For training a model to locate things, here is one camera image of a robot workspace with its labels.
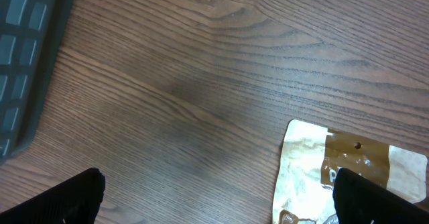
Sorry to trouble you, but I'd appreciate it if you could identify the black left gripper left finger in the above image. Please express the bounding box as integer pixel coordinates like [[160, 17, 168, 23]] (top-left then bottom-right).
[[1, 168, 105, 224]]

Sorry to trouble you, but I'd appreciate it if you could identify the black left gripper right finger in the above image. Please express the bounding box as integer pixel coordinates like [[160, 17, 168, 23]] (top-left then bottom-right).
[[332, 168, 428, 224]]

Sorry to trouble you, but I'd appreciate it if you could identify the brown snack pouch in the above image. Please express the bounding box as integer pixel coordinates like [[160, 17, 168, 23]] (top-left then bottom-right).
[[272, 119, 428, 223]]

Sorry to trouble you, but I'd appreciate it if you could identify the grey plastic mesh basket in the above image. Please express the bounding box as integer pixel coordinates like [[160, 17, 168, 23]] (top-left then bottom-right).
[[1, 0, 74, 163]]

